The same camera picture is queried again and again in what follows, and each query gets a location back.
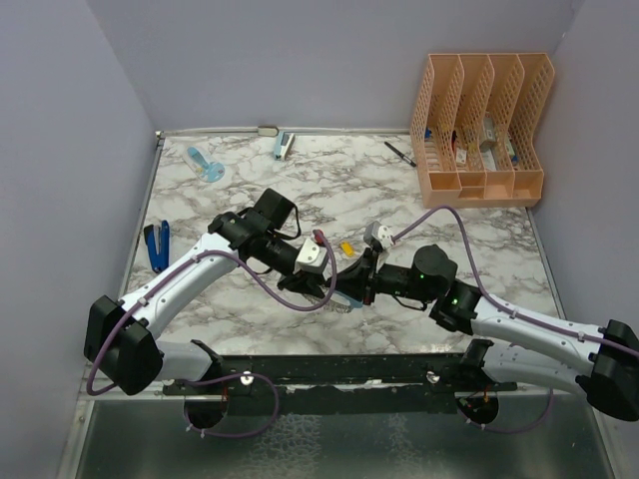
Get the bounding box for black pen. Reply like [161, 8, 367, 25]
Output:
[383, 141, 416, 168]

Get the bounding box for items in organizer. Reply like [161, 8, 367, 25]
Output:
[450, 112, 519, 172]

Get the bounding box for beige wall clip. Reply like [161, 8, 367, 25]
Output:
[257, 125, 280, 138]

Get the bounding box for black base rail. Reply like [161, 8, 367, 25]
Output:
[163, 340, 516, 415]

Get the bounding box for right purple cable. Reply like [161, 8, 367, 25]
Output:
[388, 205, 639, 433]

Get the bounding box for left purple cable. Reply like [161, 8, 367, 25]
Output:
[87, 228, 340, 440]

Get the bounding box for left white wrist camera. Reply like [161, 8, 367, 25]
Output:
[294, 238, 328, 274]

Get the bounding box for yellow key tag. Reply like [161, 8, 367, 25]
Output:
[340, 241, 355, 257]

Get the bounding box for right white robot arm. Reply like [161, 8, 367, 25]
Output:
[329, 245, 638, 422]

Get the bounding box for light blue white stapler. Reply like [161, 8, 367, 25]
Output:
[274, 131, 296, 161]

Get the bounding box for orange desk file organizer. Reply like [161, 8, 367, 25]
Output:
[409, 53, 555, 208]

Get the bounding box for blue packaged item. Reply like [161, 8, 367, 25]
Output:
[186, 146, 226, 183]

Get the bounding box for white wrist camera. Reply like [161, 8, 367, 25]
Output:
[363, 221, 394, 253]
[294, 238, 328, 274]

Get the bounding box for purple cable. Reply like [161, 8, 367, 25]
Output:
[388, 205, 639, 433]
[87, 228, 340, 440]

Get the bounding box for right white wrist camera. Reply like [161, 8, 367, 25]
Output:
[363, 221, 394, 253]

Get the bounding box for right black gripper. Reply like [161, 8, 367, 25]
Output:
[325, 247, 436, 306]

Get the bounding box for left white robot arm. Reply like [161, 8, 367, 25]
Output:
[84, 189, 336, 395]

